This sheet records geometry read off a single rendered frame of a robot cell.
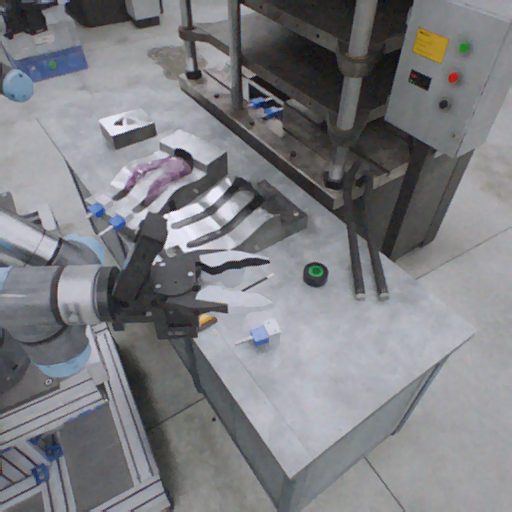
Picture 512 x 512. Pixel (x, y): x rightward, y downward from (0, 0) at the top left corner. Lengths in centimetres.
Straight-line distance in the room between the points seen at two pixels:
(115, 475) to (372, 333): 105
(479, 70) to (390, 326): 74
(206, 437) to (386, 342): 99
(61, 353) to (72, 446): 124
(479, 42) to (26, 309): 125
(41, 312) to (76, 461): 132
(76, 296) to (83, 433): 137
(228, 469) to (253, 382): 81
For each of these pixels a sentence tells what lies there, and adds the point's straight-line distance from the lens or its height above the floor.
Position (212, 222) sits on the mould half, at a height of 88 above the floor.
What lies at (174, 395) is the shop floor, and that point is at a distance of 209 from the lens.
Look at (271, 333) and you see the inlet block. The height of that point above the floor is 85.
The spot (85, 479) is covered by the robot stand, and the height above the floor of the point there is 21.
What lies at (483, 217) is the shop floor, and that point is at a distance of 315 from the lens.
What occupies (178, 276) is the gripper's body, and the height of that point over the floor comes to 147.
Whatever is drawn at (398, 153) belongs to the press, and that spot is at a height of 78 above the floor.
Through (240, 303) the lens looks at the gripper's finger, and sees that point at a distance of 50.
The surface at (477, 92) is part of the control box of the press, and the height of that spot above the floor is 129.
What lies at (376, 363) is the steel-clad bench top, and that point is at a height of 80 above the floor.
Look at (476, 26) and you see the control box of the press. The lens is 142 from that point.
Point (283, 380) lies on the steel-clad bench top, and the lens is 119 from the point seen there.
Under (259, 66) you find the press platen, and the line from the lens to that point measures 208.
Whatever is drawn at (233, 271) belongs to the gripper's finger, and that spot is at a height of 143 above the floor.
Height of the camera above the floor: 187
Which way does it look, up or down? 48 degrees down
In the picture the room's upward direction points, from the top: straight up
